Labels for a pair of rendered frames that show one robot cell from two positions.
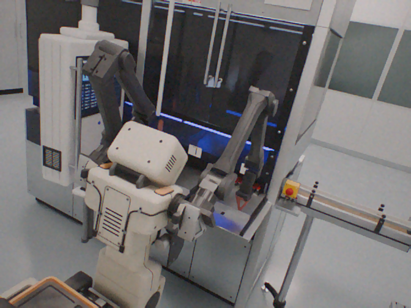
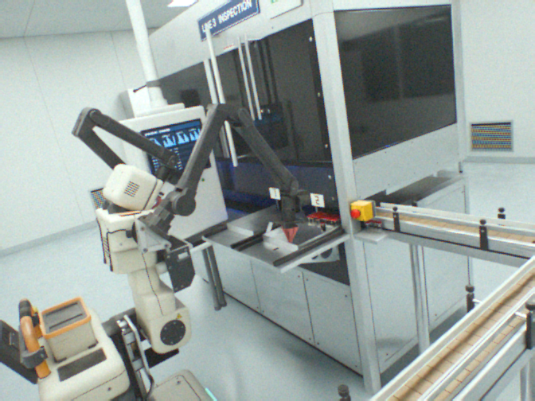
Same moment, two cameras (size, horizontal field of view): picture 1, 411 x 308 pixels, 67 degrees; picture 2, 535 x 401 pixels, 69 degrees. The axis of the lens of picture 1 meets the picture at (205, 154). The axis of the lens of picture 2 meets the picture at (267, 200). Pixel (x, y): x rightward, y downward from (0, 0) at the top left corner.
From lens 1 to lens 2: 1.06 m
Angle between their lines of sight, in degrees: 33
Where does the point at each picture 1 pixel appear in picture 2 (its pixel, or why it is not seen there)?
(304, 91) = (328, 91)
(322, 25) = (316, 13)
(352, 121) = not seen: outside the picture
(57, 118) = not seen: hidden behind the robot
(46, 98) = not seen: hidden behind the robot
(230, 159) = (185, 176)
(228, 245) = (332, 297)
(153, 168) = (113, 195)
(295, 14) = (294, 15)
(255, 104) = (208, 118)
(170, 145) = (126, 173)
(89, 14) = (154, 94)
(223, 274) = (341, 336)
